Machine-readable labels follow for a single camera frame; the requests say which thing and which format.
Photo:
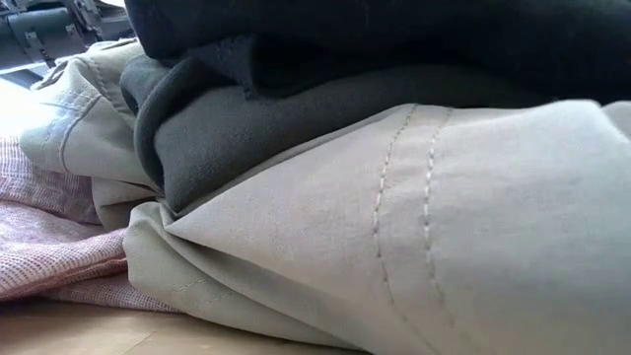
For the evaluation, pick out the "khaki beige trousers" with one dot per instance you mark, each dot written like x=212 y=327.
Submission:
x=296 y=246

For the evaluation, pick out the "dark grey garment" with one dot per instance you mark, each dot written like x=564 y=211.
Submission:
x=246 y=143

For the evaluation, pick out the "pink woven cloth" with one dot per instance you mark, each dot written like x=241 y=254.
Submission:
x=49 y=246

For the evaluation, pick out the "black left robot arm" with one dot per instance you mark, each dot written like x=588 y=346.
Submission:
x=44 y=29

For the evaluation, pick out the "black garment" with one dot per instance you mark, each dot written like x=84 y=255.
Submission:
x=394 y=39

